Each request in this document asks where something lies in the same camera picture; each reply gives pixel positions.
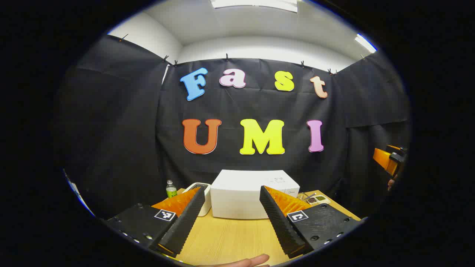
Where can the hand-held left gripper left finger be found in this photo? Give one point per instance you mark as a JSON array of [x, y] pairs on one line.
[[185, 222]]

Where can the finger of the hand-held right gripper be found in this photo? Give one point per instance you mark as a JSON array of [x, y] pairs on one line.
[[384, 159]]

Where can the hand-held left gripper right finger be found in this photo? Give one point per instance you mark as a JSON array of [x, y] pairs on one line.
[[278, 222]]

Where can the white microwave oven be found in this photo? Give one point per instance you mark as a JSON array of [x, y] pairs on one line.
[[237, 193]]

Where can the white toaster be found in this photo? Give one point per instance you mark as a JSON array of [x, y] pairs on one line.
[[207, 202]]

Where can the green label drink bottle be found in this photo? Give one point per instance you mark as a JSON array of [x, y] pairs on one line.
[[171, 191]]

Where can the metal spoon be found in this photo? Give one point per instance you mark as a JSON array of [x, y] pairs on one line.
[[311, 195]]

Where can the small divided snack dish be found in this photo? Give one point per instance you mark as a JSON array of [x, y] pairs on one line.
[[321, 200]]

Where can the ceiling light panel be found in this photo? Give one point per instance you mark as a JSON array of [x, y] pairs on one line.
[[365, 43], [256, 4]]

